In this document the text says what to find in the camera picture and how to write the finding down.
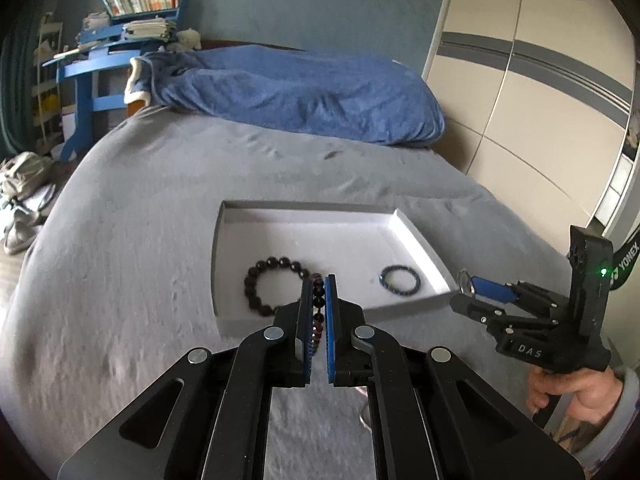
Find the grey bed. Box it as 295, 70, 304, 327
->
2, 105, 609, 480

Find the white shelf rack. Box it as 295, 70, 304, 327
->
32, 12, 65, 155

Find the cream wardrobe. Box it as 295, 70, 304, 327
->
421, 0, 640, 241

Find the blue wooden desk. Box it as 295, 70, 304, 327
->
42, 0, 190, 162

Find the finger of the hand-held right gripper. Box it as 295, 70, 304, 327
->
449, 293, 566, 347
470, 276, 572, 312

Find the black bead bracelet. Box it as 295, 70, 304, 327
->
243, 256, 314, 319

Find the blue blanket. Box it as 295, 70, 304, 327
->
128, 45, 447, 148

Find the white jewelry tray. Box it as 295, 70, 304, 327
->
212, 201, 454, 339

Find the stack of papers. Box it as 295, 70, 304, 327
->
122, 17, 179, 42

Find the small blue-black bead bracelet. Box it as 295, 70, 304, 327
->
378, 265, 419, 295

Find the person's right hand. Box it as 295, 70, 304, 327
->
527, 364, 622, 425

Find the dark red bead bracelet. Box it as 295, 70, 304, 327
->
310, 272, 329, 361

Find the black lanyard strap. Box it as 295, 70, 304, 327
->
607, 228, 640, 292

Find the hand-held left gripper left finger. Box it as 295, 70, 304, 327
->
57, 277, 321, 480

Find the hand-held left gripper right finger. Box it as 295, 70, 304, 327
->
322, 274, 586, 480

